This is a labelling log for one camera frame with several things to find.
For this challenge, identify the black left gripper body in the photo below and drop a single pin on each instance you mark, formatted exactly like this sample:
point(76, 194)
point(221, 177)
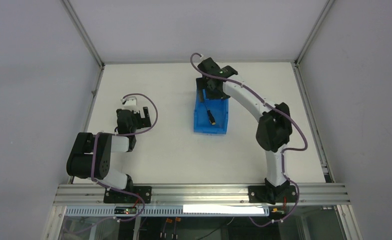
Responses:
point(142, 120)

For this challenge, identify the white slotted cable duct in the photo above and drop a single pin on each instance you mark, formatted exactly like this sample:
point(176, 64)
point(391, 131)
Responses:
point(187, 210)

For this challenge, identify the black yellow screwdriver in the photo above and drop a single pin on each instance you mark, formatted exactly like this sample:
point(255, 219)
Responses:
point(209, 114)

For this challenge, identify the aluminium frame rail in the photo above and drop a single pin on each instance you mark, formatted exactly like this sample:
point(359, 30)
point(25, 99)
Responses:
point(327, 171)
point(93, 99)

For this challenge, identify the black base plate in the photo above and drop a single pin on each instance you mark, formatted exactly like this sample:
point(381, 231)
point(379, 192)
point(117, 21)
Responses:
point(115, 197)
point(272, 194)

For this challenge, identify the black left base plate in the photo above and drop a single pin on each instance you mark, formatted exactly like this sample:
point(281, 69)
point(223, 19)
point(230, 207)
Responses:
point(115, 197)

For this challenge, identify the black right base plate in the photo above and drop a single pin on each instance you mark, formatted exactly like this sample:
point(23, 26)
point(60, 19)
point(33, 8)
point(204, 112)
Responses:
point(272, 194)

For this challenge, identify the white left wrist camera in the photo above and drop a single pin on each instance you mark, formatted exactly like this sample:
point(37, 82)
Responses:
point(129, 103)

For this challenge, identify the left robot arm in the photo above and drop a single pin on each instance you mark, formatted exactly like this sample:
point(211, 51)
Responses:
point(100, 169)

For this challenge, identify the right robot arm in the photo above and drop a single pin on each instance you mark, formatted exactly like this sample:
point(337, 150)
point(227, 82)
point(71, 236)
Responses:
point(274, 127)

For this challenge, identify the aluminium right frame rail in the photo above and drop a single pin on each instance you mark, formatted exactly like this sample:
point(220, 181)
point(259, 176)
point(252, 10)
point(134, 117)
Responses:
point(327, 171)

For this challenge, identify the aluminium front rail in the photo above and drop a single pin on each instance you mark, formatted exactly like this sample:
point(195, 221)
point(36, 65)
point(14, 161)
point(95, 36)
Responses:
point(310, 194)

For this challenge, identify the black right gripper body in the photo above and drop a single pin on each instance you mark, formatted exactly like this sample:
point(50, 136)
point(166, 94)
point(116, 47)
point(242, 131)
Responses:
point(212, 87)

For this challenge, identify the blue plastic bin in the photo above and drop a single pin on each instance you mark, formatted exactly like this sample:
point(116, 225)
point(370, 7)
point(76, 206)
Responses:
point(220, 111)

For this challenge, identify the aluminium left frame rail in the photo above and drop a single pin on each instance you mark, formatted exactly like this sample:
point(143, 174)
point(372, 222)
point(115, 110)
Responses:
point(93, 99)

